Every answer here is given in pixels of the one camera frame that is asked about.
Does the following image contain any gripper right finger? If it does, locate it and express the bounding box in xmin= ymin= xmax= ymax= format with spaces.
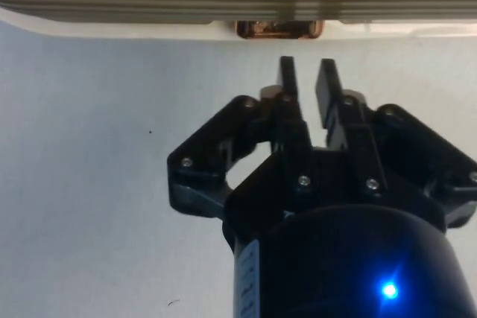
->
xmin=314 ymin=57 xmax=477 ymax=229

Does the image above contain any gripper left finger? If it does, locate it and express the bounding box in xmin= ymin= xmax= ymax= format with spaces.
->
xmin=166 ymin=55 xmax=315 ymax=220

